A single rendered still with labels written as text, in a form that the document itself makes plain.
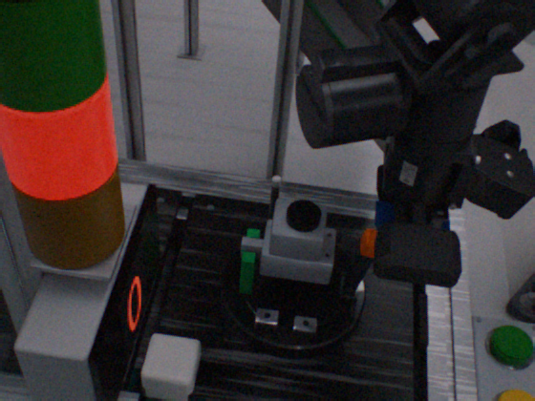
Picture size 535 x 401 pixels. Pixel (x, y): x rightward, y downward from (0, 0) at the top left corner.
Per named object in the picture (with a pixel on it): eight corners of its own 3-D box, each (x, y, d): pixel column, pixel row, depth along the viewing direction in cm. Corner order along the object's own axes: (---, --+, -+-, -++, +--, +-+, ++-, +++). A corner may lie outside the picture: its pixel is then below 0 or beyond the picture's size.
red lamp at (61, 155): (130, 134, 35) (121, 51, 32) (99, 208, 32) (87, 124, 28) (30, 119, 35) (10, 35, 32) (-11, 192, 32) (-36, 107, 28)
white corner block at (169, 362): (202, 362, 68) (202, 338, 65) (192, 406, 65) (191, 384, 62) (153, 354, 68) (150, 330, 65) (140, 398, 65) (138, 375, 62)
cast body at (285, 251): (331, 248, 68) (343, 198, 63) (329, 285, 65) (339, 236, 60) (245, 236, 69) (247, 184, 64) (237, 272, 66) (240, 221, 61)
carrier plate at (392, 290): (409, 235, 80) (413, 222, 78) (409, 439, 64) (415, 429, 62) (196, 204, 81) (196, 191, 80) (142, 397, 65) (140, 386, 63)
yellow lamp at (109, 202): (136, 203, 39) (130, 136, 35) (110, 277, 35) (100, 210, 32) (46, 190, 39) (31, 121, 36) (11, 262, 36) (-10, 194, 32)
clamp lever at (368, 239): (359, 280, 69) (388, 232, 64) (358, 297, 68) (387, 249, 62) (323, 271, 69) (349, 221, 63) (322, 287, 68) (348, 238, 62)
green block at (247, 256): (253, 284, 69) (256, 252, 65) (251, 295, 68) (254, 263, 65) (241, 283, 69) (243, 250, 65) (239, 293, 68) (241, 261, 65)
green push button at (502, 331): (524, 338, 72) (532, 327, 70) (529, 373, 69) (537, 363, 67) (484, 332, 72) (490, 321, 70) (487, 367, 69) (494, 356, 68)
